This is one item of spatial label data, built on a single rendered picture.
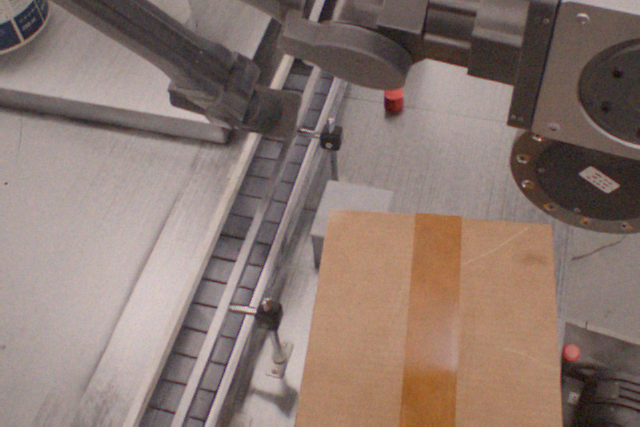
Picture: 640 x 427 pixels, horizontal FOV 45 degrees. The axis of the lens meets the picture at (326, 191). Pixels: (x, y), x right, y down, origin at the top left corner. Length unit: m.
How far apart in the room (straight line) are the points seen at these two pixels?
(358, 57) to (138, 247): 0.74
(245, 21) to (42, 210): 0.49
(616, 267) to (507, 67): 1.72
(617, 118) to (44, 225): 0.96
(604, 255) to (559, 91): 1.71
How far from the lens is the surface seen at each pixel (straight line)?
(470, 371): 0.75
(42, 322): 1.20
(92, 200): 1.30
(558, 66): 0.51
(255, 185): 1.18
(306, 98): 1.18
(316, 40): 0.55
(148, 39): 0.84
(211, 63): 0.90
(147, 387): 1.00
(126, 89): 1.37
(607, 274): 2.19
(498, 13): 0.51
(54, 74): 1.45
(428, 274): 0.80
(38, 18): 1.54
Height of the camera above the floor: 1.80
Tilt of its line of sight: 53 degrees down
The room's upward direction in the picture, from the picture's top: 5 degrees counter-clockwise
